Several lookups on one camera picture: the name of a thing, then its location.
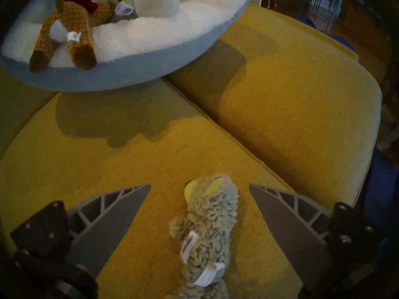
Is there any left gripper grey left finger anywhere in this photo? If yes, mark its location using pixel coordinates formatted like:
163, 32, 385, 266
10, 185, 151, 278

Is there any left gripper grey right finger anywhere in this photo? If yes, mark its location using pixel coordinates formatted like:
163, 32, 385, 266
249, 184, 386, 293

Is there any grey shaggy plush toy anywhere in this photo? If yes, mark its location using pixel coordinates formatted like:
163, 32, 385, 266
165, 173, 239, 299

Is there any crochet reindeer plush toy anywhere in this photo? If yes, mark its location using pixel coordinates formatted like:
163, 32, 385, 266
29, 0, 113, 73

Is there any green white leek plush toy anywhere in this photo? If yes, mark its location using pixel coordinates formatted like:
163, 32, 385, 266
111, 0, 180, 23

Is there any white blue dog bed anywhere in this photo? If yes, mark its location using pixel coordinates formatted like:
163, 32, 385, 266
0, 0, 252, 92

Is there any blue floor rug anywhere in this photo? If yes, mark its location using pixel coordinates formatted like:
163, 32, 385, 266
355, 146, 399, 249

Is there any yellow sofa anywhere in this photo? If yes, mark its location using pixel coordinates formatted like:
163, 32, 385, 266
0, 2, 383, 299

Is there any dark blue crumpled blanket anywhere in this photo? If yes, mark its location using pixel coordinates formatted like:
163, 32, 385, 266
295, 15, 356, 53

